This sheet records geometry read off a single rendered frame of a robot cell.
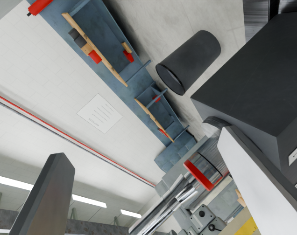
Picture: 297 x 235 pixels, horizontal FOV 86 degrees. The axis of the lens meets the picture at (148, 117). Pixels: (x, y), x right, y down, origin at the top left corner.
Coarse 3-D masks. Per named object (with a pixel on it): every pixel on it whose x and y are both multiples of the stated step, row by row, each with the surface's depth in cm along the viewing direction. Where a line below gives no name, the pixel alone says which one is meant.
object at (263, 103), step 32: (288, 32) 20; (224, 64) 23; (256, 64) 20; (288, 64) 17; (192, 96) 23; (224, 96) 20; (256, 96) 17; (288, 96) 15; (256, 128) 15; (288, 128) 14; (288, 160) 17
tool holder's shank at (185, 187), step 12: (180, 180) 21; (192, 180) 21; (168, 192) 21; (180, 192) 20; (192, 192) 20; (156, 204) 21; (168, 204) 20; (180, 204) 20; (144, 216) 21; (156, 216) 20; (168, 216) 21; (132, 228) 21; (144, 228) 20; (156, 228) 20
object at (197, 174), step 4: (188, 160) 22; (184, 164) 22; (188, 164) 21; (192, 164) 20; (188, 168) 20; (192, 168) 20; (196, 168) 20; (192, 172) 20; (196, 172) 20; (200, 172) 20; (196, 176) 20; (200, 176) 19; (204, 176) 19; (200, 180) 19; (204, 180) 19; (208, 180) 19; (204, 184) 19; (208, 184) 19; (208, 188) 20
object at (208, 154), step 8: (216, 136) 21; (208, 144) 21; (216, 144) 20; (200, 152) 21; (208, 152) 20; (216, 152) 20; (192, 160) 21; (200, 160) 20; (208, 160) 20; (216, 160) 20; (200, 168) 20; (208, 168) 20; (216, 168) 20; (224, 168) 20; (208, 176) 19; (216, 176) 20; (224, 176) 20; (216, 184) 20
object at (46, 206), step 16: (48, 160) 9; (64, 160) 9; (48, 176) 8; (64, 176) 9; (32, 192) 7; (48, 192) 8; (64, 192) 9; (32, 208) 7; (48, 208) 7; (64, 208) 9; (16, 224) 6; (32, 224) 6; (48, 224) 7; (64, 224) 8
